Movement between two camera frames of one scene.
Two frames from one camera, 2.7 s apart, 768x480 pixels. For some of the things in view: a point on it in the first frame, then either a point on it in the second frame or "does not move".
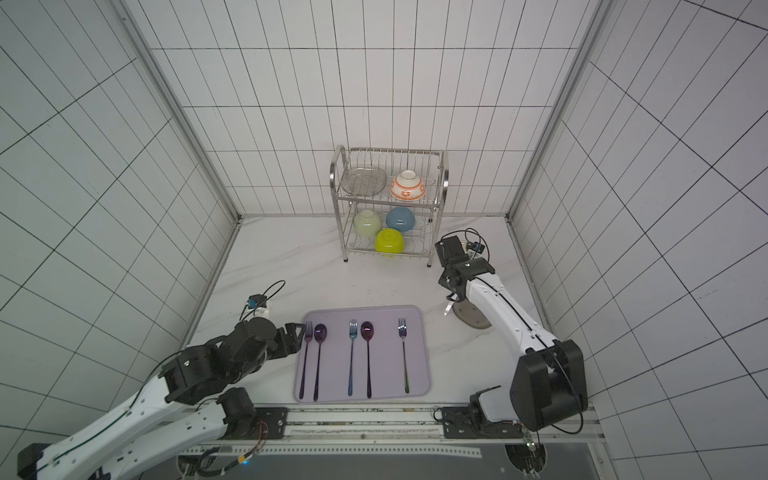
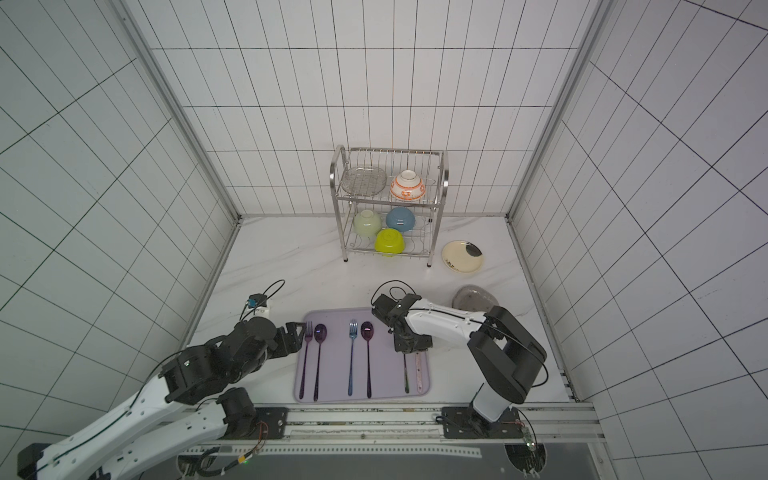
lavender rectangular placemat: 362,354 does not move
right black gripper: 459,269 to 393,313
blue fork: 353,331 does not move
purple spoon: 320,333 does not move
